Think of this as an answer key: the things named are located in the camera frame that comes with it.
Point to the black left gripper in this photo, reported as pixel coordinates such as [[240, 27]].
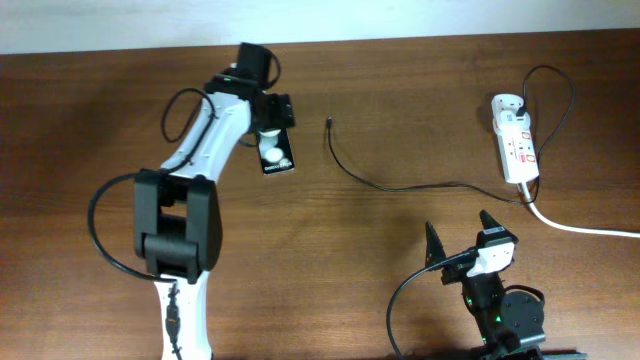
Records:
[[282, 113]]

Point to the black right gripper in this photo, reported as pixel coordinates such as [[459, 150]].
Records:
[[436, 249]]

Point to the black Galaxy flip phone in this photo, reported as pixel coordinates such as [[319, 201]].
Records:
[[275, 151]]

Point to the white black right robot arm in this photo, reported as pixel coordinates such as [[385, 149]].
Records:
[[509, 318]]

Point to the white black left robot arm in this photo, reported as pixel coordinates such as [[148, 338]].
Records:
[[177, 221]]

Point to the white USB charger adapter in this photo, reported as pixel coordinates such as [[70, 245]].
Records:
[[507, 114]]

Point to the white power strip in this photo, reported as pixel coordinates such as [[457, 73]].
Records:
[[518, 157]]

